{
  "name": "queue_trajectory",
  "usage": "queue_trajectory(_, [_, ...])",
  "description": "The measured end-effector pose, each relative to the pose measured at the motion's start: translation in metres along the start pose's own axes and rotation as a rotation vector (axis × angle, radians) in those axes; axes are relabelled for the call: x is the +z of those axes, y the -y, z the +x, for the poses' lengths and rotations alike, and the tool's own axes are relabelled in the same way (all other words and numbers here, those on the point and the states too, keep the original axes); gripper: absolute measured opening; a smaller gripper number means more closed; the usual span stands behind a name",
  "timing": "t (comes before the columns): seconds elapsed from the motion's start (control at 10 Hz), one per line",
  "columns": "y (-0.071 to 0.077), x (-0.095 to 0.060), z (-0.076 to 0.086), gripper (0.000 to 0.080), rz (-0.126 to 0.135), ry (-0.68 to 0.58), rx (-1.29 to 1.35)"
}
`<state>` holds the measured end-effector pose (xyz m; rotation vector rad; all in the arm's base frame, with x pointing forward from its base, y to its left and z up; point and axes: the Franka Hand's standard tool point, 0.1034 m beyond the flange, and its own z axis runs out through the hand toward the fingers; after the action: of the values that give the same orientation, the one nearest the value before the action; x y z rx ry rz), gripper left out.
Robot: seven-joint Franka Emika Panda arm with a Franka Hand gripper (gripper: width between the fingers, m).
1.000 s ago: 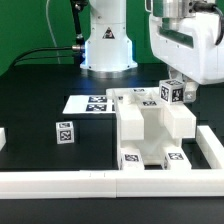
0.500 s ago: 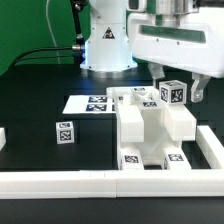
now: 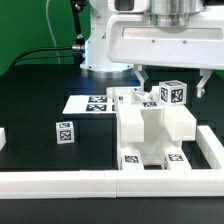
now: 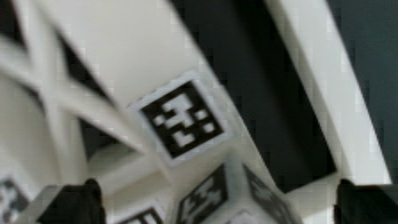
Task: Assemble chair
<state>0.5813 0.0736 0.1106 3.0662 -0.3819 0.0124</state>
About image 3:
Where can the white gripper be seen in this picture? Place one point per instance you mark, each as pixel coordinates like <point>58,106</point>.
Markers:
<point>132,39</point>

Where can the white chair seat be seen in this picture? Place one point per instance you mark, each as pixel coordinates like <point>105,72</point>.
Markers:
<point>179,125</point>

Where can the white chair back assembly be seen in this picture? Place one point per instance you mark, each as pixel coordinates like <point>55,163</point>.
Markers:
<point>139,120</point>

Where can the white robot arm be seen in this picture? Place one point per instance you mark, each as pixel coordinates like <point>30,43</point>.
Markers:
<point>162,13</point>

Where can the white right fence bar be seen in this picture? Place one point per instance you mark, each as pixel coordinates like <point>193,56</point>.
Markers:
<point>211,147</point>

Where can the white fence bar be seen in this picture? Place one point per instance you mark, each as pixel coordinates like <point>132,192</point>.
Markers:
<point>211,147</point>
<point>2,138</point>
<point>111,184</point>

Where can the white marker sheet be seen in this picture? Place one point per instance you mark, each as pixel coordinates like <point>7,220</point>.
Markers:
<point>89,104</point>

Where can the white front fence bar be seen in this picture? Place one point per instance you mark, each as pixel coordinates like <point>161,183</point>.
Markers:
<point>111,184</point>

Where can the white left fence bar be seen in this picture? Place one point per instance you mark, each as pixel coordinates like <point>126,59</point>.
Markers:
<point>2,138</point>

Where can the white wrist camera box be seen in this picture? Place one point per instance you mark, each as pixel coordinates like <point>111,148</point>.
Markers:
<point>128,6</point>

